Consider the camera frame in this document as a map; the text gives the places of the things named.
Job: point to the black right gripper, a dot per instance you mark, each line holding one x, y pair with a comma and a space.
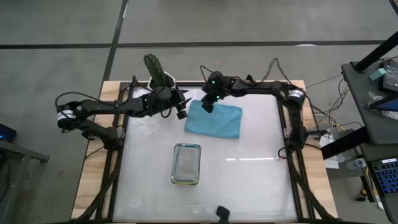
214, 87

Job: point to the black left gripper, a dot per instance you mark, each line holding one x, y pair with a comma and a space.
161, 101

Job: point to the teal microfiber towel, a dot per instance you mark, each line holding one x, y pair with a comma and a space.
217, 121

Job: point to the grey microfiber towel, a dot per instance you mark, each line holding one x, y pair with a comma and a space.
186, 165

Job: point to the white plastic bin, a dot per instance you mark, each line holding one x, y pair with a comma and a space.
170, 179

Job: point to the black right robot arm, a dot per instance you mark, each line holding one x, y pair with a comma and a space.
264, 88

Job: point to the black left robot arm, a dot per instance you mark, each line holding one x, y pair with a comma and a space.
102, 107

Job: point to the green cactus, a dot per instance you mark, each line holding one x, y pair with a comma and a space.
154, 67

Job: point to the black power brick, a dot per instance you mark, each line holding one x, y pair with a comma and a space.
315, 133

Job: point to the white paper sheet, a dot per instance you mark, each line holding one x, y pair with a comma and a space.
332, 163

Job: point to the clear plastic bag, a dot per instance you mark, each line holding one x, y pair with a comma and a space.
373, 98

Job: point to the clear plastic bottle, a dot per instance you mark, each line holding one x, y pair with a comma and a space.
359, 162

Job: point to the small teal box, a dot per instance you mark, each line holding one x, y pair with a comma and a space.
377, 74

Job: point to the dark grey desk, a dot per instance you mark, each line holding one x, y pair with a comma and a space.
373, 130

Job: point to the black pole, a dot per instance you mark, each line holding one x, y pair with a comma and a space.
376, 53

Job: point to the tablet with blue screen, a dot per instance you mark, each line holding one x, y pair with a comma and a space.
388, 105

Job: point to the grey metal stand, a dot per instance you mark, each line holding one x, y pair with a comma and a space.
18, 152

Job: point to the black electronic device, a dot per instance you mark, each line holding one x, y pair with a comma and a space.
391, 77

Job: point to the black device with blue light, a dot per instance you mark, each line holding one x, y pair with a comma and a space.
6, 133

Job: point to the backlit keyboard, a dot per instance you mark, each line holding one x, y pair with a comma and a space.
387, 177

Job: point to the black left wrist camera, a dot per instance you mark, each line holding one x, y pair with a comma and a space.
182, 114

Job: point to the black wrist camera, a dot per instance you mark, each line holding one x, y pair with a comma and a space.
207, 107
182, 114

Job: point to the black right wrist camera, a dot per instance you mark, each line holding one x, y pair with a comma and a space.
207, 107

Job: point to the black table-level camera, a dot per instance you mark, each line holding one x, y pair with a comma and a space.
223, 214

